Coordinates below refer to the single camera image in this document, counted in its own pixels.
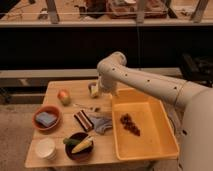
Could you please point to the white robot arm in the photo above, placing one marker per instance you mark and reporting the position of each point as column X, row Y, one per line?
column 196, row 101

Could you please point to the yellow plastic tray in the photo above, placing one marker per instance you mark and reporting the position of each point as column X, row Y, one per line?
column 156, row 140

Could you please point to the small brown cup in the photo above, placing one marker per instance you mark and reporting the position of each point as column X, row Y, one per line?
column 93, row 89

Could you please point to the brown crumbs pile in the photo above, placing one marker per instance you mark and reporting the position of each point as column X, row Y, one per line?
column 129, row 125

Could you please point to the red yellow apple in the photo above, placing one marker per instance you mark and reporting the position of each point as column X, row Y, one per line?
column 64, row 97

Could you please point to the yellow corn cob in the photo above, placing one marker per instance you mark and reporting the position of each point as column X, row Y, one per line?
column 87, row 142

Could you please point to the dark brown bowl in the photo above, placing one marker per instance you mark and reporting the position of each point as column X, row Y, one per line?
column 82, row 155

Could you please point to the green cucumber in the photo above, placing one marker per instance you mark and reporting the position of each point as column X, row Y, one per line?
column 70, row 141

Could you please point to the orange bowl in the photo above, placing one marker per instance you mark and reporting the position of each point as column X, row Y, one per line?
column 49, row 109

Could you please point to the blue sponge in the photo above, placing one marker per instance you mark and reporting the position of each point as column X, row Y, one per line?
column 46, row 119

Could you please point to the white paper cup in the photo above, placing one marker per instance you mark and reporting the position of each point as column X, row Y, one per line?
column 45, row 149

